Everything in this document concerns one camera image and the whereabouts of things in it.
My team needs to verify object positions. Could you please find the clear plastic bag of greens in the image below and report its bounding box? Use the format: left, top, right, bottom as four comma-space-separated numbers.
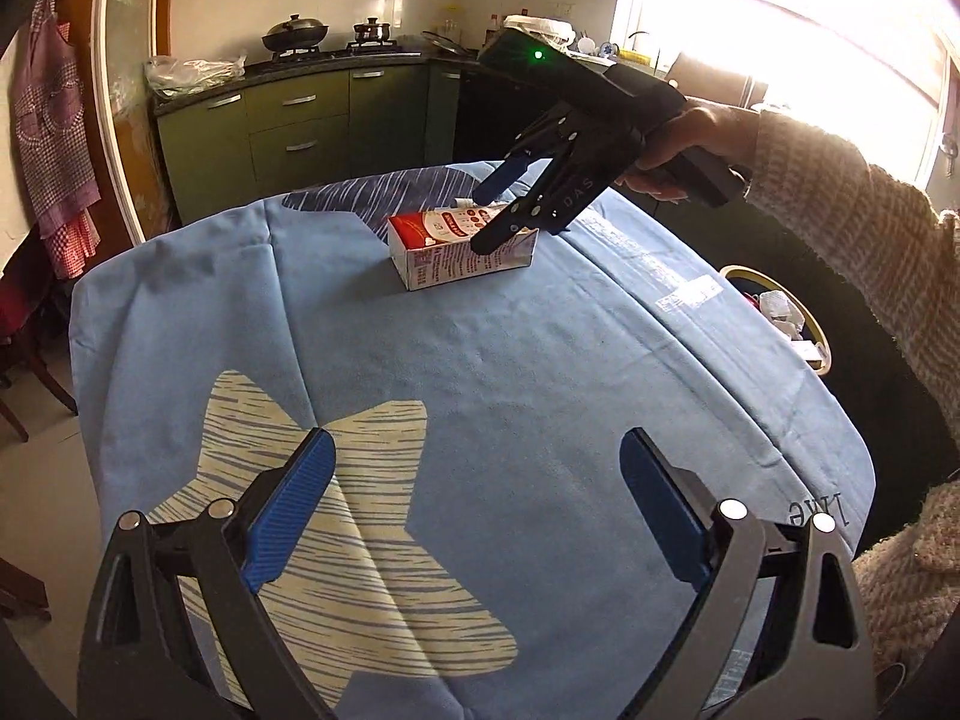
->
144, 51, 248, 100

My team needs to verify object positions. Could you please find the black bin with yellow rim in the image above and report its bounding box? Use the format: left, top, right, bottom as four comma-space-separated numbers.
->
718, 264, 835, 377

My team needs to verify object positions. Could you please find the checked apron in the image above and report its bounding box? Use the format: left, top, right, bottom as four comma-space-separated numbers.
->
11, 0, 104, 282

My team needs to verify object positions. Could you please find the white plastic bag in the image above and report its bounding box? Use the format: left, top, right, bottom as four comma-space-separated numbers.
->
502, 13, 578, 53

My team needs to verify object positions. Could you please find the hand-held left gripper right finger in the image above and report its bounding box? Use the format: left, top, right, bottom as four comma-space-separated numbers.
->
619, 427, 878, 720

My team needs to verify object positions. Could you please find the red and white milk carton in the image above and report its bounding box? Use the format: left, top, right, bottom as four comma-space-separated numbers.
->
386, 199, 541, 292

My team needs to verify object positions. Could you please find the dark wooden chair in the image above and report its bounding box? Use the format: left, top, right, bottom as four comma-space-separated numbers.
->
0, 270, 80, 443

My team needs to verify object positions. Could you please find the black wok with lid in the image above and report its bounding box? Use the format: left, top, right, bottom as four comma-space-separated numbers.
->
261, 13, 332, 59

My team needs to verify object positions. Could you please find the person's right forearm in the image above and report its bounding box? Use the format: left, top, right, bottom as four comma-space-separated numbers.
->
745, 109, 960, 481

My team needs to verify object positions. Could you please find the dark pan lid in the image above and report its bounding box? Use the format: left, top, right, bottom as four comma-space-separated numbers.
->
420, 30, 481, 61

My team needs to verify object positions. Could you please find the person's right hand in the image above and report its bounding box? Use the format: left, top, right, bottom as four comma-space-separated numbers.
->
615, 101, 766, 203

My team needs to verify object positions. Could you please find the white plastic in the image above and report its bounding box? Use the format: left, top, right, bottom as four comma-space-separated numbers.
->
757, 289, 809, 336

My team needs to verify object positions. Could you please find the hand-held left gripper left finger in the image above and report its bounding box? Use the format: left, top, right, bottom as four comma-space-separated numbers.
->
77, 427, 338, 720

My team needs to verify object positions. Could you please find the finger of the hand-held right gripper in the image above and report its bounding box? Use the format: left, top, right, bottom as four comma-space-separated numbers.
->
476, 106, 580, 205
471, 116, 647, 256

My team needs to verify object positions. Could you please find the green cabinet with drawers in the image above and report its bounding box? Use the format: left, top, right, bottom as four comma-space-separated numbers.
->
154, 60, 481, 226

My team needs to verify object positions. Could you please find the blue printed tablecloth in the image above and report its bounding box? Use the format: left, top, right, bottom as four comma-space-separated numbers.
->
67, 160, 878, 720

